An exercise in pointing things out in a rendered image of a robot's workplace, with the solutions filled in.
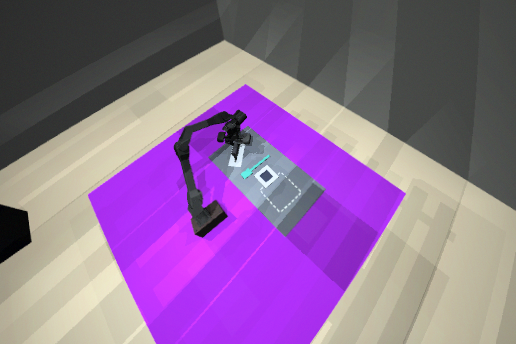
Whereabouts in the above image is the turquoise small trowel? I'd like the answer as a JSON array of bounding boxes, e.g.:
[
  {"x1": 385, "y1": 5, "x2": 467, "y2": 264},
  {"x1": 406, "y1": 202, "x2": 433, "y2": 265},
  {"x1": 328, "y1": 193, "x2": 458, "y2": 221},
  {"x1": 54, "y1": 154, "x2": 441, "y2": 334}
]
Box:
[{"x1": 240, "y1": 155, "x2": 270, "y2": 179}]

